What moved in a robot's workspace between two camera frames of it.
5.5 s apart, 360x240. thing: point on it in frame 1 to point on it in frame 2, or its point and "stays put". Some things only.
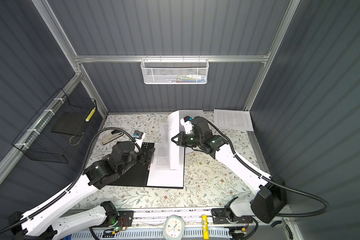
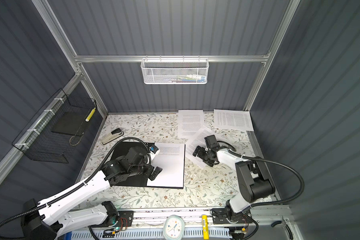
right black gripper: x=181 y=141 to x=201 y=155
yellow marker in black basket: x=89 y=116 stays put
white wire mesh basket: x=174 y=71 stays put
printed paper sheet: x=176 y=151 to x=171 y=159
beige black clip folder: x=137 y=176 stays put
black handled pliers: x=284 y=221 stays put
